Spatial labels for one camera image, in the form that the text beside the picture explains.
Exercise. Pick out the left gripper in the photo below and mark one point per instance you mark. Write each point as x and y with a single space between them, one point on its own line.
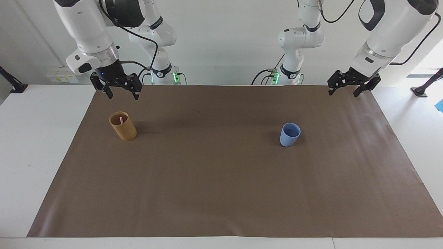
358 76

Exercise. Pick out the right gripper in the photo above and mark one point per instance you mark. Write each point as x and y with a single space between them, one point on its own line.
111 72

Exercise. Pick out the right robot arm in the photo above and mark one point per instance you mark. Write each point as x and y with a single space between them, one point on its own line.
83 27

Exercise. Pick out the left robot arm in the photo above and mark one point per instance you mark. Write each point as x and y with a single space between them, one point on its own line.
391 34

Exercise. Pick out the brown paper cup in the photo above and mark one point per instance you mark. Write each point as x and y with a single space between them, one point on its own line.
125 132

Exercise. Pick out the blue cup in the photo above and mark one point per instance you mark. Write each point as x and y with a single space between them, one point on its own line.
289 139

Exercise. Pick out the black stand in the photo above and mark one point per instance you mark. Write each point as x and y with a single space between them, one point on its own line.
420 90
17 86

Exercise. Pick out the blue object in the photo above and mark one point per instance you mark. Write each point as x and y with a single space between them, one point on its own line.
440 105

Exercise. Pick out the white wall socket strip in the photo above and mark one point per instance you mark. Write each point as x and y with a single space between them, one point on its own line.
62 77

